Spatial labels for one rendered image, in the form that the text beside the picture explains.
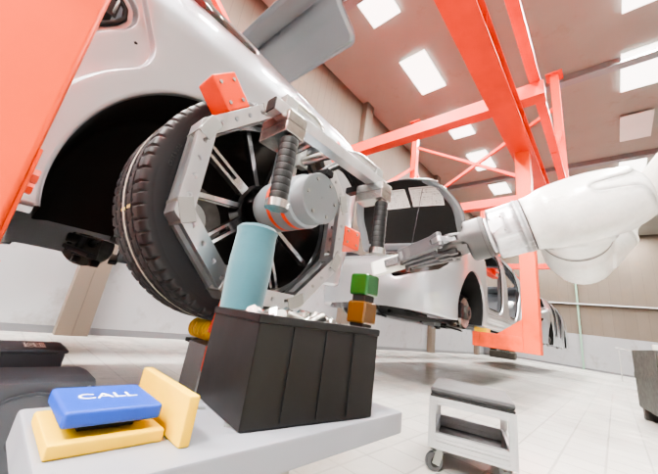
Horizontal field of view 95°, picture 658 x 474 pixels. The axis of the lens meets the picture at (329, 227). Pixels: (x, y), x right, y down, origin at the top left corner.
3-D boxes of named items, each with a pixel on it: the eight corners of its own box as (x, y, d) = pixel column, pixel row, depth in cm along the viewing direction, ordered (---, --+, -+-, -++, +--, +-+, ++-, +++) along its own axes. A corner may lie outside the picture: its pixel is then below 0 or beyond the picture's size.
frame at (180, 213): (319, 315, 99) (340, 167, 115) (334, 317, 94) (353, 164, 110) (138, 287, 61) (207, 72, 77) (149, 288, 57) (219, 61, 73)
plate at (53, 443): (132, 412, 31) (136, 402, 32) (162, 442, 26) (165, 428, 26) (29, 423, 26) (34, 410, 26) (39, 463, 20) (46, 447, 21)
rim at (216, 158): (192, 115, 99) (105, 254, 78) (229, 86, 84) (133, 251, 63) (297, 197, 131) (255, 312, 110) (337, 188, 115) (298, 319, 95)
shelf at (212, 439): (320, 402, 57) (322, 384, 58) (401, 433, 46) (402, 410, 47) (4, 445, 28) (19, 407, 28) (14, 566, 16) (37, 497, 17)
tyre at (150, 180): (180, 80, 98) (50, 270, 70) (216, 44, 82) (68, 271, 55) (312, 192, 139) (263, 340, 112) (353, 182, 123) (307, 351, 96)
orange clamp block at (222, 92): (235, 116, 83) (219, 82, 81) (251, 106, 78) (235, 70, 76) (213, 121, 79) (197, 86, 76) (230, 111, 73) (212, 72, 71)
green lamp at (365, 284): (360, 297, 59) (362, 276, 60) (378, 298, 56) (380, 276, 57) (348, 294, 56) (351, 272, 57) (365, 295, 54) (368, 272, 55)
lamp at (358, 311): (357, 323, 58) (360, 302, 59) (375, 326, 55) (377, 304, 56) (345, 321, 55) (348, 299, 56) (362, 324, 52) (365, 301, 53)
